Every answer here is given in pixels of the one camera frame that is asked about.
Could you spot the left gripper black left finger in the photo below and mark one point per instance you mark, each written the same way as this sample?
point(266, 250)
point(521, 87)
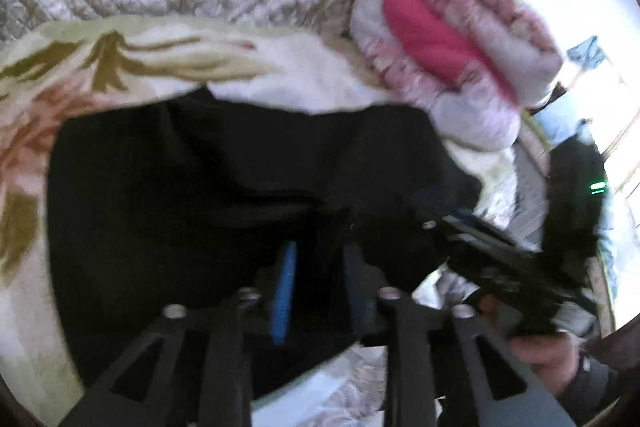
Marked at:
point(282, 294)

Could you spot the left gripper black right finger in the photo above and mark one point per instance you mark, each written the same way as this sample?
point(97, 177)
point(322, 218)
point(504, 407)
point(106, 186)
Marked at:
point(363, 281)

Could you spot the black pants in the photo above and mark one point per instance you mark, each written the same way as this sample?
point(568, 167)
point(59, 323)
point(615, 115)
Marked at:
point(225, 206)

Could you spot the person's right hand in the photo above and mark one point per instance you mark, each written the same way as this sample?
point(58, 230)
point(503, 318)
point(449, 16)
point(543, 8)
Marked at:
point(554, 358)

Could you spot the pink floral rolled comforter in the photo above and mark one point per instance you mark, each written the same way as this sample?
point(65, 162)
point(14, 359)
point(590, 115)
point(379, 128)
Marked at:
point(472, 65)

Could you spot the green floral fleece blanket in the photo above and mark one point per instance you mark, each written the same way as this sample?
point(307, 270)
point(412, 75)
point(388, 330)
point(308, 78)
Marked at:
point(66, 70)

